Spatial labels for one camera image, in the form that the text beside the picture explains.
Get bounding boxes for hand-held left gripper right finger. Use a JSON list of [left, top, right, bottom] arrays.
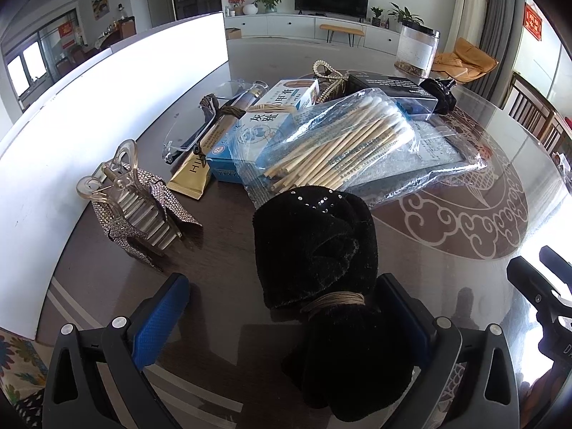
[[378, 272, 519, 429]]

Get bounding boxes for white television cabinet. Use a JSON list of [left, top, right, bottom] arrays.
[[223, 11, 403, 52]]

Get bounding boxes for floral cushion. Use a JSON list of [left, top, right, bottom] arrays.
[[0, 326, 50, 429]]

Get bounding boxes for black velvet hair claw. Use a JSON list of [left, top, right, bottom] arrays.
[[420, 77, 457, 114]]

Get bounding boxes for clear jar with black lid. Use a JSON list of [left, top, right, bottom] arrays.
[[394, 20, 441, 77]]

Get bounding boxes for blue medicine box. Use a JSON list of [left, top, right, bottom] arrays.
[[206, 78, 321, 184]]

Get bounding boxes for clear rimless glasses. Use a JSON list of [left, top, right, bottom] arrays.
[[162, 79, 269, 164]]

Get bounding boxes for rhinestone bow hair claw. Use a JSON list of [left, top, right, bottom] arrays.
[[76, 140, 203, 271]]

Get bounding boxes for clear glass vial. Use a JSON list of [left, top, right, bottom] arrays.
[[232, 80, 267, 112]]

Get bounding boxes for black velvet bow hair clip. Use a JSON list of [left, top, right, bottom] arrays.
[[252, 185, 421, 412]]

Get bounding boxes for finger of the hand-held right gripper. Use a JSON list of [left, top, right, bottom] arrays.
[[539, 246, 572, 280], [507, 257, 564, 318]]

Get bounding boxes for black cardboard box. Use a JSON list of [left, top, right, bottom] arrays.
[[346, 71, 439, 114]]

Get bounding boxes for round brown patterned desktop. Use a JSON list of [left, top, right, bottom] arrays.
[[36, 38, 572, 429]]

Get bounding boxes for orange lounge chair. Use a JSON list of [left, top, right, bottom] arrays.
[[431, 37, 499, 83]]

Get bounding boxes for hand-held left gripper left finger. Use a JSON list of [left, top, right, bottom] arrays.
[[42, 272, 193, 429]]

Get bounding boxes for grey curtain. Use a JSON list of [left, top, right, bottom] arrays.
[[476, 0, 528, 103]]

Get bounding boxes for bag of cotton swabs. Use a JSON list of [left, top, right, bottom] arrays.
[[235, 89, 423, 208]]

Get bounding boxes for pearl hair clip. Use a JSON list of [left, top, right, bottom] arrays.
[[312, 59, 347, 103]]

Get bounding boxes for white curtain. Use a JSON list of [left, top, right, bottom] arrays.
[[447, 0, 490, 54]]

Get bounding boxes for broad-leaf potted plant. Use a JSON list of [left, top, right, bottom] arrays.
[[388, 2, 424, 32]]

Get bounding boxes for grey phone case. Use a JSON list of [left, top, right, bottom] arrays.
[[349, 112, 488, 208]]

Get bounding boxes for wooden bench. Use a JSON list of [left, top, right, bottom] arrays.
[[319, 24, 365, 45]]

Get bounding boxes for brown hair tie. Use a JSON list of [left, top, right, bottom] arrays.
[[199, 94, 242, 119]]

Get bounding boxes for wooden dining chair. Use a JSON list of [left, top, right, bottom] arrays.
[[536, 107, 572, 157], [507, 71, 555, 130]]

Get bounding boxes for red wall hanging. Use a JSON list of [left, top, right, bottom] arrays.
[[524, 2, 543, 41]]

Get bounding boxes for gold cosmetic tube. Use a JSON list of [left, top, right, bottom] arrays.
[[167, 112, 244, 199]]

